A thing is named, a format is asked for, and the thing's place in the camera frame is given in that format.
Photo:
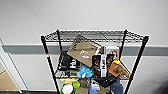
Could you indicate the black cloth bag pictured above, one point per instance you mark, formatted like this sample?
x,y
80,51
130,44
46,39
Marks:
x,y
105,81

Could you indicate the yellow green toy bowl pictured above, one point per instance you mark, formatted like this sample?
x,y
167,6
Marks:
x,y
68,87

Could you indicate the blue cap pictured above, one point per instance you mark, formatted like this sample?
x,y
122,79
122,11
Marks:
x,y
117,88

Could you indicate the blue plush toy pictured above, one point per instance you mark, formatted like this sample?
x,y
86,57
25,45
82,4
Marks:
x,y
85,71

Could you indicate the white box with photo print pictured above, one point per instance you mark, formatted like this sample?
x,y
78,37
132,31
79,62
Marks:
x,y
113,50

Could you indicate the cardboard box with label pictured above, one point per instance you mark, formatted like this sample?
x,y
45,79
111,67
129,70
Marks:
x,y
82,90

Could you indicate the black box with white stripe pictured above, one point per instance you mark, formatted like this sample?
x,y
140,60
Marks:
x,y
101,65

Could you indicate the brown paper bag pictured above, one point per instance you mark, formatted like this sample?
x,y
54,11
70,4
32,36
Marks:
x,y
83,50

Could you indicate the orange plush toy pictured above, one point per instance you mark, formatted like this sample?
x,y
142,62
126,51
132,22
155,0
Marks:
x,y
120,70

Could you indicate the black box with white print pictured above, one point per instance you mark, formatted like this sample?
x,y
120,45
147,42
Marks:
x,y
66,61

